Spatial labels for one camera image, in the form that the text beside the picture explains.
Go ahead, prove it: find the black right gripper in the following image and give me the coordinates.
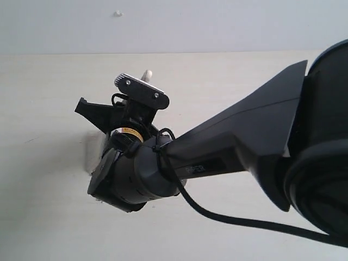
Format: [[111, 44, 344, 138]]
[[75, 94, 163, 147]]

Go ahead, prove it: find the small white wall fixture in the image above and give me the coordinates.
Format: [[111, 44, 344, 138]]
[[113, 10, 123, 17]]

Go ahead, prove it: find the white paint brush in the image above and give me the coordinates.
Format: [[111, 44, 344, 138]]
[[84, 70, 152, 174]]

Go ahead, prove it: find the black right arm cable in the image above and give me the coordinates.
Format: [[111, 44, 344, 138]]
[[110, 93, 348, 240]]

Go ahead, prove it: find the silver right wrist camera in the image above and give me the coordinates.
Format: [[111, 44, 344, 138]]
[[114, 73, 170, 110]]

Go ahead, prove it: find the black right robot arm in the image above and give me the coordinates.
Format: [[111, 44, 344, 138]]
[[75, 40, 347, 234]]

